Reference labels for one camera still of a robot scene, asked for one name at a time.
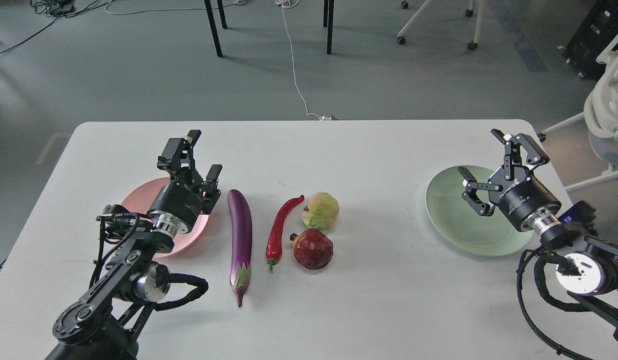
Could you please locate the black equipment box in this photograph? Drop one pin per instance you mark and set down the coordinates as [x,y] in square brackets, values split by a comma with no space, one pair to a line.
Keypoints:
[596,31]

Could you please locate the green yellow apple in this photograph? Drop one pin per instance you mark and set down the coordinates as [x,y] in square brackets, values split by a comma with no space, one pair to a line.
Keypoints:
[321,212]

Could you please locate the white office chair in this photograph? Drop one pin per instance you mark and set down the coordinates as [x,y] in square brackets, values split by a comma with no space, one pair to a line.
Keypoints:
[600,113]

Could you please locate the green plate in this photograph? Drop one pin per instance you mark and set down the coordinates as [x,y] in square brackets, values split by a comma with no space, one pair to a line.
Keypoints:
[454,219]

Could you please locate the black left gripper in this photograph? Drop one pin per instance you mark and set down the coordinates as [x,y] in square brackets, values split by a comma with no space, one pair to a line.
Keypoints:
[178,204]

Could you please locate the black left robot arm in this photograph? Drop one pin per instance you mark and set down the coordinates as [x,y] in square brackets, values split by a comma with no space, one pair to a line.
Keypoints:
[128,284]

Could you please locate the black table legs left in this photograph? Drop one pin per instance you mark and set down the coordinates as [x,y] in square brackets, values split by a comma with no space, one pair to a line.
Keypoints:
[212,22]

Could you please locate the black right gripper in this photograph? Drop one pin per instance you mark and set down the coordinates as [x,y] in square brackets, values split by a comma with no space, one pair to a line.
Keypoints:
[515,192]

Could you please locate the purple eggplant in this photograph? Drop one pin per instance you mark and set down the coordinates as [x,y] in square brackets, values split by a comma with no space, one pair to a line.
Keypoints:
[242,236]

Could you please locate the black table legs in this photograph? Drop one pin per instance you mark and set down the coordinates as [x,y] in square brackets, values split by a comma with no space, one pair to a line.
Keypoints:
[212,22]
[328,23]

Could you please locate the red pomegranate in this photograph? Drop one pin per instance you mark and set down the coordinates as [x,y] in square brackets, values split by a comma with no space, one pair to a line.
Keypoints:
[312,249]

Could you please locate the black table legs right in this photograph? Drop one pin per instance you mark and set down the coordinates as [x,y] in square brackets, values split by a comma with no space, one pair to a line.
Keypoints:
[328,23]

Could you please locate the pink plate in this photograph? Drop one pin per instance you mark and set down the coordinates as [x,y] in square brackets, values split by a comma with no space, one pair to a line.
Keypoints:
[139,201]

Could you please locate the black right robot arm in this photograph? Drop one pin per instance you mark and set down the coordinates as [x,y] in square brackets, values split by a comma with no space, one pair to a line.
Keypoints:
[572,265]

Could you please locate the white office chair base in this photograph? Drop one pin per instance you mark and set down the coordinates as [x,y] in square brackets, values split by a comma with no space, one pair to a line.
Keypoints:
[425,22]

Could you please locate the red chili pepper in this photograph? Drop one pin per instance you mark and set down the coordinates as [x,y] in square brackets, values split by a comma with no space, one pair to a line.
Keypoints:
[274,249]

